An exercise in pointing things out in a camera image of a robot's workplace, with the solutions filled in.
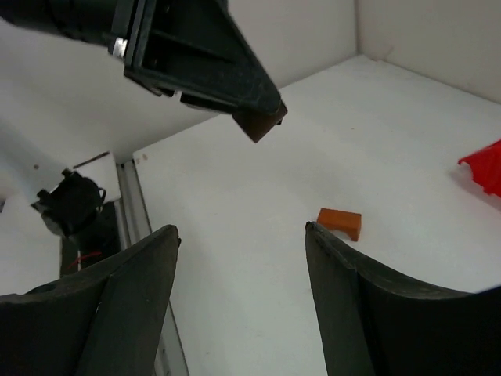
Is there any red plastic bin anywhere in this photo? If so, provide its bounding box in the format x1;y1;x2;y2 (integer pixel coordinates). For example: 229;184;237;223
457;140;501;197

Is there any aluminium front rail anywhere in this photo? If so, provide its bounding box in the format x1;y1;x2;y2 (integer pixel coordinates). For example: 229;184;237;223
116;161;189;375

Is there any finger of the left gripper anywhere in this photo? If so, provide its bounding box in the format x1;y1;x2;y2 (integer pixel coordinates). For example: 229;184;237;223
124;1;287;118

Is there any dark brown small block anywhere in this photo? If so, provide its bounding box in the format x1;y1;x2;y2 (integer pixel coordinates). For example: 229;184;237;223
232;103;287;143

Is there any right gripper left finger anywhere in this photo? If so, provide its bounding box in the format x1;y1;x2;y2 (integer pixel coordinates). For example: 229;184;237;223
0;224;182;376

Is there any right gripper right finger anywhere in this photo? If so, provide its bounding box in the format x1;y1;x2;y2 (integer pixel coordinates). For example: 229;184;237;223
305;222;500;375

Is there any orange arch wood block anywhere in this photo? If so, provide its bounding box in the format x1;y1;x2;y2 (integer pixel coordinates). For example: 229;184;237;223
316;208;362;242

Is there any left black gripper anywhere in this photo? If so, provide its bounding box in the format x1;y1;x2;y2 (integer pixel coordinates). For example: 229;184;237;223
1;0;128;49

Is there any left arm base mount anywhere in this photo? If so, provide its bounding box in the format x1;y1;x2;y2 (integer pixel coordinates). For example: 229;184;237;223
31;169;122;277

